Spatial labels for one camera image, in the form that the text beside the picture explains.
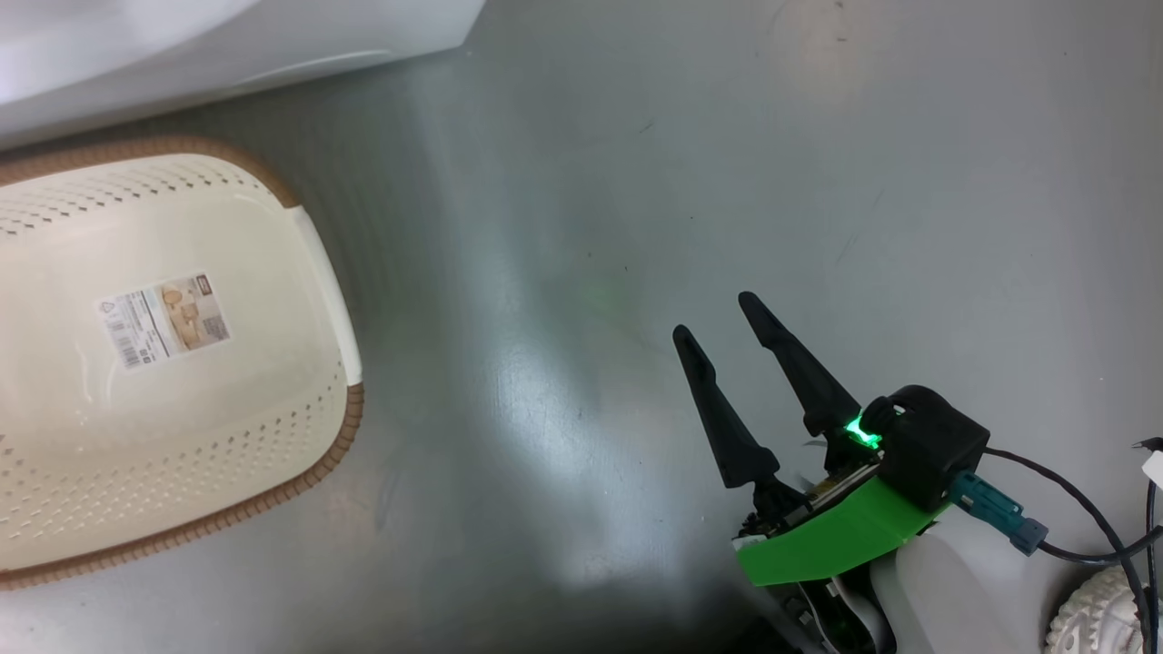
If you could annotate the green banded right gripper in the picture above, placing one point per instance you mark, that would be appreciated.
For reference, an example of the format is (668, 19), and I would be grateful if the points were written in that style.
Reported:
(836, 536)

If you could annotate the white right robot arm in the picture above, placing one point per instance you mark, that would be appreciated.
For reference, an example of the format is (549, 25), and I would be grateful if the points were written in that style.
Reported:
(963, 590)

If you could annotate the cream basket with brown rim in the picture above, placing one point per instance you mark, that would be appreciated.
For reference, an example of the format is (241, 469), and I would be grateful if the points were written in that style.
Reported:
(227, 427)

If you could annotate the product label sticker inside basket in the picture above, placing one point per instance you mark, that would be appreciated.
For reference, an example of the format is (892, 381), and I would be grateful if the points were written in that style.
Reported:
(164, 322)

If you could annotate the white washing machine body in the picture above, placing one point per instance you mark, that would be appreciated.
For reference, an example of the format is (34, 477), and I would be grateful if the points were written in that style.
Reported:
(273, 36)

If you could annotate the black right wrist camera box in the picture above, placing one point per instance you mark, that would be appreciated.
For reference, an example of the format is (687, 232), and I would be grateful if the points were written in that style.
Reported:
(931, 450)

